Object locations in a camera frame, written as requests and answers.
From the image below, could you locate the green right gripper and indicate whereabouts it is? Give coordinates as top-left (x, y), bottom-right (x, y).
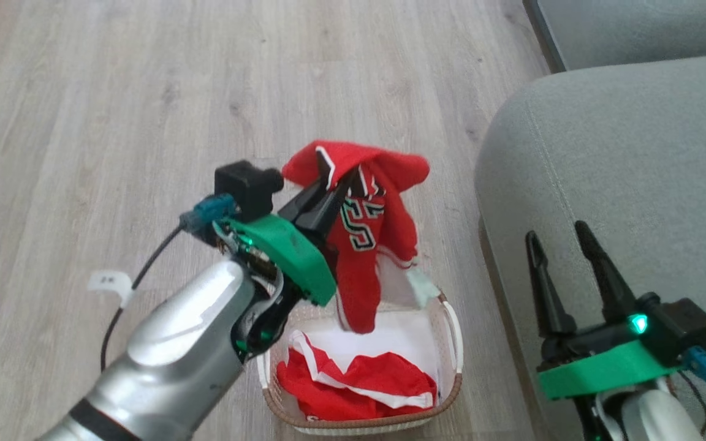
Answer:
top-left (525, 220), bottom-right (683, 401)

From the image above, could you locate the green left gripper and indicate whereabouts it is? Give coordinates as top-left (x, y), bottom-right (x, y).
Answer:
top-left (223, 150), bottom-right (361, 307)

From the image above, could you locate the red basketball jersey with number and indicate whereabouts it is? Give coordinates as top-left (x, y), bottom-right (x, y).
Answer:
top-left (281, 140), bottom-right (431, 335)

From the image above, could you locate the red garment with white trim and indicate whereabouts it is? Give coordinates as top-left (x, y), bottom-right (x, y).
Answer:
top-left (276, 331), bottom-right (438, 423)

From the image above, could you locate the grey fabric sofa seat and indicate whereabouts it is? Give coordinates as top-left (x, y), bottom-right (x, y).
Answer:
top-left (474, 53), bottom-right (706, 441)

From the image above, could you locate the white laundry basket brown rim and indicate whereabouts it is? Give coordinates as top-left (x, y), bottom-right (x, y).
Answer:
top-left (256, 290), bottom-right (465, 437)

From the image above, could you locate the grey upholstered sofa section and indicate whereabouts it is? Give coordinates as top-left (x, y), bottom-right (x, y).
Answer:
top-left (523, 0), bottom-right (706, 74)

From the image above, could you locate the blue left cable connector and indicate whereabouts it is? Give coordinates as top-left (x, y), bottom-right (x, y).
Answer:
top-left (180, 194), bottom-right (236, 237)

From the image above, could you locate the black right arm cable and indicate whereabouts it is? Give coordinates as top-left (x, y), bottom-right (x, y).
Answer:
top-left (675, 367), bottom-right (706, 439)

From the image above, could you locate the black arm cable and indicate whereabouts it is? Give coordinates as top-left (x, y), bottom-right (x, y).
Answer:
top-left (100, 225), bottom-right (186, 372)
top-left (675, 367), bottom-right (706, 439)

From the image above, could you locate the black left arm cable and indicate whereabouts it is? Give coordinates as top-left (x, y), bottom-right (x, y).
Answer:
top-left (100, 225), bottom-right (186, 372)

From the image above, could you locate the white cable label tag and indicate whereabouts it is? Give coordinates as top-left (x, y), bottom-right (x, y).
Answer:
top-left (88, 269), bottom-right (135, 309)

